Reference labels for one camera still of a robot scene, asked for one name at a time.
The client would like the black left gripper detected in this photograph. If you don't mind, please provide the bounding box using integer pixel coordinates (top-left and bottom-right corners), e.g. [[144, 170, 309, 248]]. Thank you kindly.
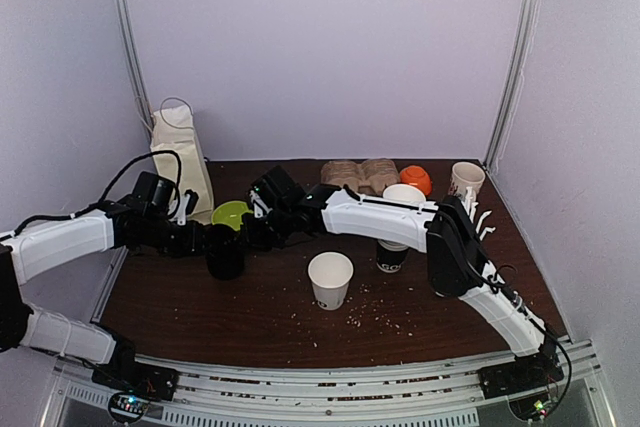
[[142, 213, 215, 258]]

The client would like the stack of black cup lids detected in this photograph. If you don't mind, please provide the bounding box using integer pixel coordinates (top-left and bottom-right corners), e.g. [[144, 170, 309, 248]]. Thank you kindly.
[[205, 224, 245, 281]]

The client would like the single white paper cup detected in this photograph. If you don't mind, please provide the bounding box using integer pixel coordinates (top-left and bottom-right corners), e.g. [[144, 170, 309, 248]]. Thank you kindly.
[[307, 252, 354, 311]]

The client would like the stack of white paper cups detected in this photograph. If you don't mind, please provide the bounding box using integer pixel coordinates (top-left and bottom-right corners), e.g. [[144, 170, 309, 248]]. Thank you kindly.
[[376, 183, 426, 274]]

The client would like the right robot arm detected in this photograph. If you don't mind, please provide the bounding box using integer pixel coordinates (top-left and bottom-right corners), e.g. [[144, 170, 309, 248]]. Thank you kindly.
[[242, 181, 564, 389]]

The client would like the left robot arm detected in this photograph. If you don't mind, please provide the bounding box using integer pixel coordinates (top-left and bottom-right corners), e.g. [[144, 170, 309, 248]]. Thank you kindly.
[[1, 202, 206, 391]]

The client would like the white paper takeout bag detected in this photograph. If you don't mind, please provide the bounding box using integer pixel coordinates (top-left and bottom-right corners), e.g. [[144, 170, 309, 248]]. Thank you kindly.
[[140, 96, 215, 226]]

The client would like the green plastic bowl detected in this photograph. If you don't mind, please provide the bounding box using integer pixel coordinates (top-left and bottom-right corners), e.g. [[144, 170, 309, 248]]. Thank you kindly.
[[212, 200, 253, 232]]

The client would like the stack of cardboard cup carriers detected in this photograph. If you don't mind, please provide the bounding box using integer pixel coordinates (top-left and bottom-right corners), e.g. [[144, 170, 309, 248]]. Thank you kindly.
[[320, 158, 401, 196]]

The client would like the orange plastic bowl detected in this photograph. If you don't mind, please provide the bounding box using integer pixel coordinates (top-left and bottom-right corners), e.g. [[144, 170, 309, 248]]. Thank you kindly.
[[400, 165, 433, 197]]

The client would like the glass of white wrapped straws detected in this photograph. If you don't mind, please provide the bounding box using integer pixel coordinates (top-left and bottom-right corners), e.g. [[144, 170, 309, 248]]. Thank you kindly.
[[462, 186, 497, 242]]

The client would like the ceramic mug with tree print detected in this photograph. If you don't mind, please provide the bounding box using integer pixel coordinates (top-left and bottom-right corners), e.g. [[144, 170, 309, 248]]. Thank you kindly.
[[448, 161, 486, 198]]

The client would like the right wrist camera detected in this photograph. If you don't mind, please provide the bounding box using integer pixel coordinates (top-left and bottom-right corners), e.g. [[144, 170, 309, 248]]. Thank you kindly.
[[249, 185, 272, 219]]

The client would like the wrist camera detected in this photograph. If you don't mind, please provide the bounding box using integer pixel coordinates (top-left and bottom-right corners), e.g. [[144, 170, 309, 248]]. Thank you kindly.
[[173, 189, 199, 226], [249, 185, 272, 219]]

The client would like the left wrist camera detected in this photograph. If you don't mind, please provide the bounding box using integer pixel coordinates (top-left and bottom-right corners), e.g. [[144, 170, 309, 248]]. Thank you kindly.
[[173, 189, 199, 226]]

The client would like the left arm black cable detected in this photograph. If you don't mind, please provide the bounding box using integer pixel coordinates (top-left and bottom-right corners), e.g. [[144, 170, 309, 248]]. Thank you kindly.
[[0, 149, 184, 243]]

